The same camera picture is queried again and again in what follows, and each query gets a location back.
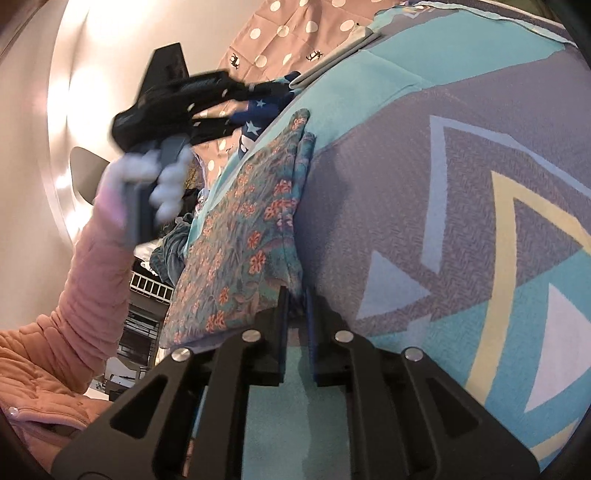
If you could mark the blue grey patterned blanket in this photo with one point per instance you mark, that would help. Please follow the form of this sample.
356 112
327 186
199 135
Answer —
415 184

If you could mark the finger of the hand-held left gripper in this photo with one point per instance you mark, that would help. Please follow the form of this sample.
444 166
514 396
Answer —
212 127
254 90

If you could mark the teal velvet cloth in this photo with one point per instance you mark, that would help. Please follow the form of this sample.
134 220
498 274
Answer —
171 254

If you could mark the person's left forearm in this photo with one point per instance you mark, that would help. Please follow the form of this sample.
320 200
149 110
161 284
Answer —
97 286

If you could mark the teal floral small garment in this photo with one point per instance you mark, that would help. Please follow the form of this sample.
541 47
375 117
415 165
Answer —
240 230

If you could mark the pink polka dot sheet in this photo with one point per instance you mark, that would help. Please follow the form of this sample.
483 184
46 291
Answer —
286 41

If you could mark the navy star print cloth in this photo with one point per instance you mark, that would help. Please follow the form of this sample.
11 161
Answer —
258 115

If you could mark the person's left hand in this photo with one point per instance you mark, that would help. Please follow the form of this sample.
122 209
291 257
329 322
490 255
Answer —
171 184

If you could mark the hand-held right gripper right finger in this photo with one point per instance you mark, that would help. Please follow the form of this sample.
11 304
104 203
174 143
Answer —
314 332

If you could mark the person's pink quilted jacket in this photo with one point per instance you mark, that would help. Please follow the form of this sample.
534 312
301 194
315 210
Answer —
41 383

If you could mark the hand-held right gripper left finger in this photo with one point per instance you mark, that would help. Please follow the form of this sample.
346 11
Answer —
280 332

